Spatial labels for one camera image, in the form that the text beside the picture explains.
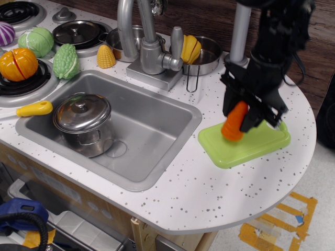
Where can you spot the front left stove burner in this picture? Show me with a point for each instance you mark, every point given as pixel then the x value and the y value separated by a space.
pixel 33 89

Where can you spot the small steel saucepan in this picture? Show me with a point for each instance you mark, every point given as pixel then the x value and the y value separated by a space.
pixel 206 63

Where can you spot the back left stove burner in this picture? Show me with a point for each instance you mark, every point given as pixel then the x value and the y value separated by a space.
pixel 22 15

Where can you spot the green plastic cutting board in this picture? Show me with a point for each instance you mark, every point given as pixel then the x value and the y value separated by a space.
pixel 257 142

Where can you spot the purple toy onion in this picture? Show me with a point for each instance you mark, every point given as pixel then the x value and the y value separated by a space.
pixel 7 33

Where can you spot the green toy cabbage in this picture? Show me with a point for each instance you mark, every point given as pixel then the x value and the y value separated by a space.
pixel 37 39

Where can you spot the orange toy carrot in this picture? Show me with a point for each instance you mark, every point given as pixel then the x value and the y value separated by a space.
pixel 231 127

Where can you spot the yellow toy corn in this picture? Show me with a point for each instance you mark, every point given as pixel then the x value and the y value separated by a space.
pixel 105 57

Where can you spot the blue tool with black cable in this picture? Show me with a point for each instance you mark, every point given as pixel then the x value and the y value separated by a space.
pixel 26 215

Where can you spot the orange toy pumpkin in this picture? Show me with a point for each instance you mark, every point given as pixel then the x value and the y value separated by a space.
pixel 18 64

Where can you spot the green toy bitter gourd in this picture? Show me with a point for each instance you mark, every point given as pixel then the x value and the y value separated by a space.
pixel 66 62

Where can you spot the steel pot behind faucet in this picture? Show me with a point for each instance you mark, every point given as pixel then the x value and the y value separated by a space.
pixel 126 44

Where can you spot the silver toy faucet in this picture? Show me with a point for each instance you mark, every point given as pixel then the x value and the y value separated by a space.
pixel 156 69

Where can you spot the steel pot with lid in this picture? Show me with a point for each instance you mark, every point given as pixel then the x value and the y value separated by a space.
pixel 85 122

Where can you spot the grey stove knob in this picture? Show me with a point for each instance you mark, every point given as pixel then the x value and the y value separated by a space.
pixel 64 15

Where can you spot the steel pot lid on burner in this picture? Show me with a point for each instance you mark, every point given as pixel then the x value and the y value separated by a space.
pixel 76 32

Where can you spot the yellow tape on floor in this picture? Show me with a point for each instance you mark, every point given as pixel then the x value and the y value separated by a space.
pixel 285 227

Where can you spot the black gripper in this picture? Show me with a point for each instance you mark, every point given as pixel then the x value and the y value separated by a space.
pixel 262 79

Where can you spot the stove burner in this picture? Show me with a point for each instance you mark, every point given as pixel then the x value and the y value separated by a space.
pixel 33 89
pixel 22 15

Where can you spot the yellow toy banana squash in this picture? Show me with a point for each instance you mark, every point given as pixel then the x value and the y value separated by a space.
pixel 191 49

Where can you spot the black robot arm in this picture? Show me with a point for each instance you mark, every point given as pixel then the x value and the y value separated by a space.
pixel 283 28

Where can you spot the grey metal sink basin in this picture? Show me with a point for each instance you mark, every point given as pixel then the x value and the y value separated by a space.
pixel 150 130

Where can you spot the yellow handled toy knife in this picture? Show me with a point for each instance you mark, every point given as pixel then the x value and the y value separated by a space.
pixel 36 109

